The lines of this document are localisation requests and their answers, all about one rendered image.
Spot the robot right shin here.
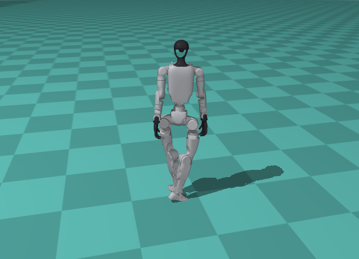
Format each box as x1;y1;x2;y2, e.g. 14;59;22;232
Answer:
175;155;192;195

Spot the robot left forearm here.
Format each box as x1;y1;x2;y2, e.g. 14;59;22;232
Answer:
153;91;163;121

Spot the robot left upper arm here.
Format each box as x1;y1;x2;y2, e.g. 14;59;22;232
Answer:
157;66;169;99

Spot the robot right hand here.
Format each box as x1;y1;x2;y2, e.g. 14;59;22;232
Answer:
199;114;208;136

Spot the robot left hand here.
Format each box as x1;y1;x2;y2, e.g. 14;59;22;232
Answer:
153;116;161;139

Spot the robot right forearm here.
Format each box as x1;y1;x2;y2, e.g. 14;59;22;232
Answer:
198;90;208;119

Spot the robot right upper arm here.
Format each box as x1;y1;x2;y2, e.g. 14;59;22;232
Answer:
194;66;205;98

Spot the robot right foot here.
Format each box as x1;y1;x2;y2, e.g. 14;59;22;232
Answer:
168;192;188;201

